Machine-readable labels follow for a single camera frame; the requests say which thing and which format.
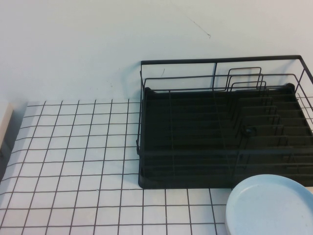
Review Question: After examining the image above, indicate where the white black-grid tablecloth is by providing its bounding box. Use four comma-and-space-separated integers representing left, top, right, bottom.
0, 93, 313, 235

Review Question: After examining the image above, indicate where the light blue plate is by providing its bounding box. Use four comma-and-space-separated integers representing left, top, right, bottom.
224, 174, 313, 235

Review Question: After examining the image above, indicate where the black wire dish rack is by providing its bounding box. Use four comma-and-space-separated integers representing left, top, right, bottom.
135, 54, 313, 189

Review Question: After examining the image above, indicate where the black plastic drain tray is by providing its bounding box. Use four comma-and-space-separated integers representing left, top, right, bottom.
138, 83, 313, 189

